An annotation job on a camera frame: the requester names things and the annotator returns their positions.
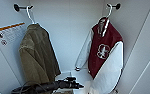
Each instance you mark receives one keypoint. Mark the red and white varsity jacket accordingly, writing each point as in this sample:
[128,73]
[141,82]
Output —
[104,56]

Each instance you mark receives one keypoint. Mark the dark olive jacket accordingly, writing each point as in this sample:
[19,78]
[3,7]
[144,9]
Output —
[37,56]

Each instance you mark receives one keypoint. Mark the white wardrobe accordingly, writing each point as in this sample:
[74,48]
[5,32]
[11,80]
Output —
[69,33]

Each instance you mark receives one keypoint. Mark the small orange label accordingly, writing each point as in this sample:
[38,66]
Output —
[9,33]

